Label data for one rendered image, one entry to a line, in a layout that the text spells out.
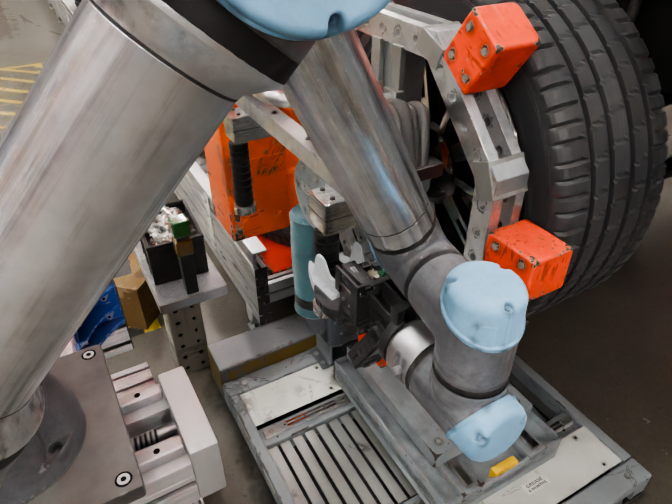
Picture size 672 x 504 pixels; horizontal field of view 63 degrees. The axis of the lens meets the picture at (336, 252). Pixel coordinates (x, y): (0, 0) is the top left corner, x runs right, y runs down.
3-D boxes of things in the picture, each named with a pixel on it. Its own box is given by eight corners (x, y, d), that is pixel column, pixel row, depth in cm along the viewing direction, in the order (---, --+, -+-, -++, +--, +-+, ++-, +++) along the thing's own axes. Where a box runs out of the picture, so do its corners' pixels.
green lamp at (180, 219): (192, 235, 124) (189, 220, 122) (174, 240, 122) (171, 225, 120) (186, 227, 127) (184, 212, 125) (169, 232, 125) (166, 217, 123)
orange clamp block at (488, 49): (505, 87, 77) (544, 41, 69) (461, 97, 74) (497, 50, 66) (481, 48, 78) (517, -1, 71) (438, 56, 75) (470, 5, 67)
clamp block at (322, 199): (382, 220, 76) (384, 187, 73) (325, 238, 73) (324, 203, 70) (363, 204, 80) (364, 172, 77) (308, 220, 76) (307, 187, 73)
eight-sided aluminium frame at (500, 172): (487, 366, 97) (560, 52, 66) (458, 380, 95) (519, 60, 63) (337, 223, 136) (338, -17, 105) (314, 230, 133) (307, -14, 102)
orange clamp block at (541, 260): (517, 255, 84) (563, 287, 78) (478, 270, 81) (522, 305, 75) (526, 216, 80) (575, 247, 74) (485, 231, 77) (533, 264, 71)
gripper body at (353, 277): (381, 246, 71) (440, 298, 63) (378, 297, 76) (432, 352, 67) (330, 263, 68) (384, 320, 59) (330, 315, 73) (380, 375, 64)
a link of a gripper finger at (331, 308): (332, 274, 76) (374, 307, 70) (332, 284, 77) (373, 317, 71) (305, 287, 73) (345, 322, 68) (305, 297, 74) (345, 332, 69)
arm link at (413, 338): (454, 376, 65) (397, 403, 61) (430, 352, 68) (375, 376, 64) (463, 329, 60) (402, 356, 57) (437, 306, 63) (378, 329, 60)
